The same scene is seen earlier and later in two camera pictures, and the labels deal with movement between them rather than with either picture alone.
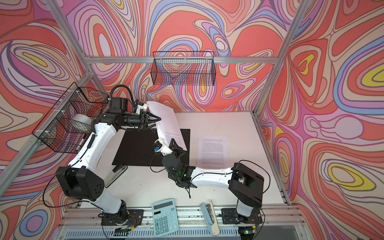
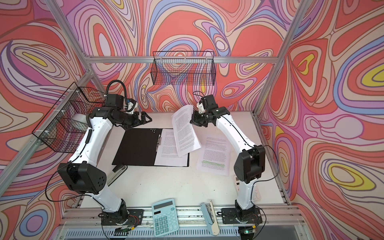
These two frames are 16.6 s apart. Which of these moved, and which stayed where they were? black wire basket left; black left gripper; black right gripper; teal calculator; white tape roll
Moved: black right gripper
Stayed: white tape roll; black wire basket left; teal calculator; black left gripper
